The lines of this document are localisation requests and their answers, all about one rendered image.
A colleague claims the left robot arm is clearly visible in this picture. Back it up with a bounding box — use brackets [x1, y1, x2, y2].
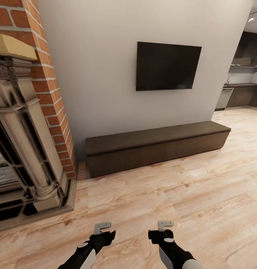
[58, 222, 116, 269]

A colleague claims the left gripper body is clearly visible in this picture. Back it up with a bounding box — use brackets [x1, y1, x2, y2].
[90, 232, 112, 251]

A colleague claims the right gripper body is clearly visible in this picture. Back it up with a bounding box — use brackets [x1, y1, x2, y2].
[151, 230, 173, 245]

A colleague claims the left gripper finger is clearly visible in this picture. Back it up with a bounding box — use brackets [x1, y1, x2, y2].
[110, 230, 116, 240]

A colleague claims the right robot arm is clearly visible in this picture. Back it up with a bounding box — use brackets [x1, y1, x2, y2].
[148, 220, 208, 269]

